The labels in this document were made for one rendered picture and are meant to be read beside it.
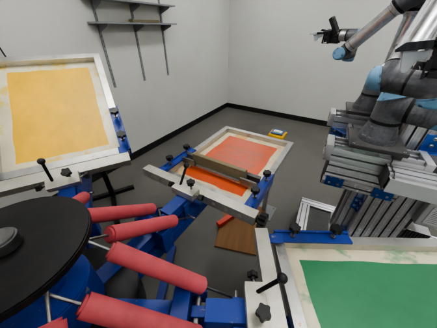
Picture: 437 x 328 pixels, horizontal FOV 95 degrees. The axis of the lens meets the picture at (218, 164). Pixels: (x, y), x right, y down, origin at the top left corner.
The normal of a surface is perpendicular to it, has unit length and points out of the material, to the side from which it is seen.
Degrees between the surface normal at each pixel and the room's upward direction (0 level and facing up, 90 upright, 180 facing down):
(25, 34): 90
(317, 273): 0
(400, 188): 90
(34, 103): 32
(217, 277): 0
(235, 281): 0
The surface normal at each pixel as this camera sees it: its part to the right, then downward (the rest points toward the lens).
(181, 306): 0.00, -0.83
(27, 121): 0.26, -0.44
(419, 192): -0.45, 0.50
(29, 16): 0.85, 0.29
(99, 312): 0.53, -0.32
